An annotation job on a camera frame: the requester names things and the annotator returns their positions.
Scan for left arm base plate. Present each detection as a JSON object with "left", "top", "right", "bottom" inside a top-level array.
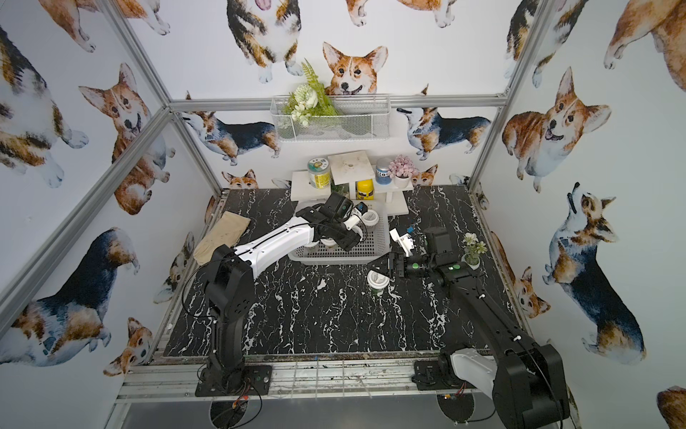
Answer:
[{"left": 195, "top": 365, "right": 273, "bottom": 397}]

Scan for artificial green fern flowers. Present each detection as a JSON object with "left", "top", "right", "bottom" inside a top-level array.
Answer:
[{"left": 282, "top": 59, "right": 339, "bottom": 127}]

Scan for pink flower pot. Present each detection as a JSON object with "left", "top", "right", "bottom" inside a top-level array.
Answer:
[{"left": 389, "top": 155, "right": 419, "bottom": 189}]

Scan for blue white small jar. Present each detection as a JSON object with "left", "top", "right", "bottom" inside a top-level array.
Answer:
[{"left": 375, "top": 157, "right": 392, "bottom": 186}]

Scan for yogurt cup back row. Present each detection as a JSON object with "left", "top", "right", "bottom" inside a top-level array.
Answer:
[
  {"left": 321, "top": 239, "right": 338, "bottom": 248},
  {"left": 351, "top": 225, "right": 364, "bottom": 241}
]

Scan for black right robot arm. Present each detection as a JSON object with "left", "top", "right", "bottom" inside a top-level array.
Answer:
[{"left": 369, "top": 228, "right": 570, "bottom": 428}]

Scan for white wire wall basket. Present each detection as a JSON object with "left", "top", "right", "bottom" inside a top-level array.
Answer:
[{"left": 270, "top": 96, "right": 391, "bottom": 141}]

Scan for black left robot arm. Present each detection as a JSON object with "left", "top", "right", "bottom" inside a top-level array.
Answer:
[{"left": 196, "top": 193, "right": 367, "bottom": 397}]

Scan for beige work glove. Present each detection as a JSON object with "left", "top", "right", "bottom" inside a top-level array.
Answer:
[{"left": 193, "top": 212, "right": 250, "bottom": 266}]

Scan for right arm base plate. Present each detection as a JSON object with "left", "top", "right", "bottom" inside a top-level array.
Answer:
[{"left": 411, "top": 360, "right": 474, "bottom": 391}]

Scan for small white potted flower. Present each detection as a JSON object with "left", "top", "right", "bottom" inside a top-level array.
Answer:
[{"left": 463, "top": 232, "right": 488, "bottom": 269}]

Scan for yellow sunflower seed can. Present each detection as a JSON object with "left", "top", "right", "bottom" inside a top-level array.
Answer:
[{"left": 307, "top": 157, "right": 332, "bottom": 189}]

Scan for aluminium frame rail front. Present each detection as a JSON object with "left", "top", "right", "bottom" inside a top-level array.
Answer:
[{"left": 115, "top": 352, "right": 475, "bottom": 403}]

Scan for white plastic perforated basket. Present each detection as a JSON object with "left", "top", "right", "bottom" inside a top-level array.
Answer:
[{"left": 288, "top": 200, "right": 391, "bottom": 266}]

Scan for small green plant pot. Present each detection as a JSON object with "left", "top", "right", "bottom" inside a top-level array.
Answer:
[{"left": 330, "top": 183, "right": 351, "bottom": 199}]

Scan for white wooden tiered shelf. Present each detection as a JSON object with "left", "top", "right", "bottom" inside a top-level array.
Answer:
[{"left": 290, "top": 151, "right": 413, "bottom": 216}]

